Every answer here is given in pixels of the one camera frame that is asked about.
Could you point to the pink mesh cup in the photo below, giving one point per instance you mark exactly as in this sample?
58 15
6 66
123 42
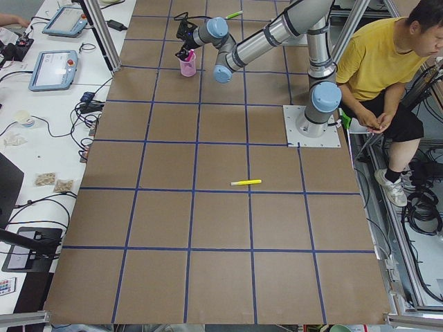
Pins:
188 69

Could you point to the person in yellow shirt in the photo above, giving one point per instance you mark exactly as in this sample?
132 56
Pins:
380 59

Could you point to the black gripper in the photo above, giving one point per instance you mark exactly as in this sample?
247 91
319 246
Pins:
189 43

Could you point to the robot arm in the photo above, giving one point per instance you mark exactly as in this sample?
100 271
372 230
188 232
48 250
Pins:
309 18

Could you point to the black power adapter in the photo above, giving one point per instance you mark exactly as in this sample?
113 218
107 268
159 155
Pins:
116 25

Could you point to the green pen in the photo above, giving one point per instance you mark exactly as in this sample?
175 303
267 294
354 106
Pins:
234 15

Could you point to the teach pendant near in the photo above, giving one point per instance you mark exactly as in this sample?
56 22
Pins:
54 70

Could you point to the pink pen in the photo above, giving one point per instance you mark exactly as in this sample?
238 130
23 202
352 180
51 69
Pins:
187 59

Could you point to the purple pen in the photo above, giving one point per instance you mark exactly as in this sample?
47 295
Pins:
191 52

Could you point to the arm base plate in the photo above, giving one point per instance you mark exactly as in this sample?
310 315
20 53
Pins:
302 133

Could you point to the yellow pen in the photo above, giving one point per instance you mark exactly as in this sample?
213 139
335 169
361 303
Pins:
246 182

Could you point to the teach pendant far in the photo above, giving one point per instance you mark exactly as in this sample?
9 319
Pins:
68 21

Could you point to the teach pendant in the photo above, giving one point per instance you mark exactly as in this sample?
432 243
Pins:
68 21
54 70

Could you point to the white chair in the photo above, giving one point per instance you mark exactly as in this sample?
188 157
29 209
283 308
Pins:
352 125

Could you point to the aluminium frame post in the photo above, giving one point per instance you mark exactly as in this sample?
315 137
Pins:
100 30

